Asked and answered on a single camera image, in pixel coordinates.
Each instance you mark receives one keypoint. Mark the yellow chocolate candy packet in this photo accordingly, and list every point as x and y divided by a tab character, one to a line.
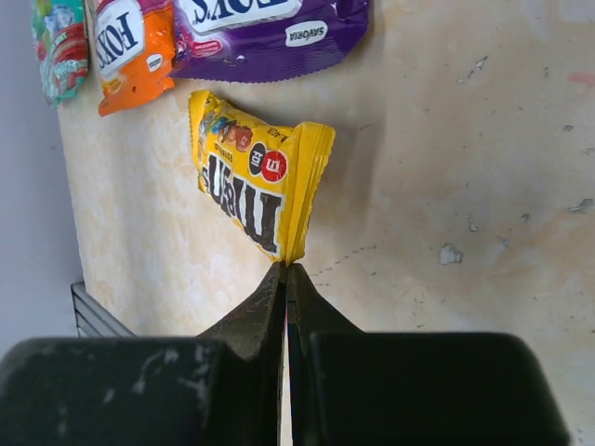
263	177

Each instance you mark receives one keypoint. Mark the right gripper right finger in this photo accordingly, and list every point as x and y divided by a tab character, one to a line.
351	387

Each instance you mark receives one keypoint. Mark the orange candy bag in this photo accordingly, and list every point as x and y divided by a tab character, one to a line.
134	52

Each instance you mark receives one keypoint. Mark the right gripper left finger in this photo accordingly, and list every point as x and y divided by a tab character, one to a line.
221	387

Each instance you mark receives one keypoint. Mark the colourful candy bag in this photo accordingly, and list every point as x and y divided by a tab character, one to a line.
61	47

